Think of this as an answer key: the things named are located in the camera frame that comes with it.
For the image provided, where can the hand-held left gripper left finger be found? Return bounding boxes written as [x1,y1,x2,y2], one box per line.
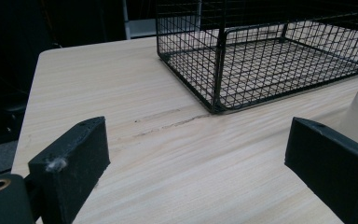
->
[27,116,112,224]

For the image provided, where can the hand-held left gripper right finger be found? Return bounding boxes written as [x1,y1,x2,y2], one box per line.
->
[284,117,358,224]

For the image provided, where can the dark equipment with screws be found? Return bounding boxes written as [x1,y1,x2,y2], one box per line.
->
[0,101,29,147]

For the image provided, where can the grey metal stand pole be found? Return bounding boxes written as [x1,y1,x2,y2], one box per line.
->
[121,0,132,40]

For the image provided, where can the black wire mesh rack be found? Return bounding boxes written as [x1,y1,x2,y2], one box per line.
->
[155,0,358,115]

